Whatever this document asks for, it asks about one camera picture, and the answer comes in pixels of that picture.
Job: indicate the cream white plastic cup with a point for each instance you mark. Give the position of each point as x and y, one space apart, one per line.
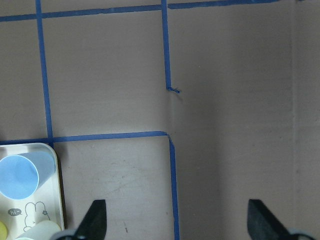
41 231

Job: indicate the light blue plastic cup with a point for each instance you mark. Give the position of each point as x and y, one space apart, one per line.
21 175

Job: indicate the cream tray with rabbit print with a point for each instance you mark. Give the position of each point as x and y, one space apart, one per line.
45 204

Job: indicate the yellow plastic cup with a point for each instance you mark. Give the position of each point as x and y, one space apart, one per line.
3 231

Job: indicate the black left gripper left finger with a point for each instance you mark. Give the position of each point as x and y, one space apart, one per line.
94 223

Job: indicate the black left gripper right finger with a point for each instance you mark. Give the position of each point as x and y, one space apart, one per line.
262 223

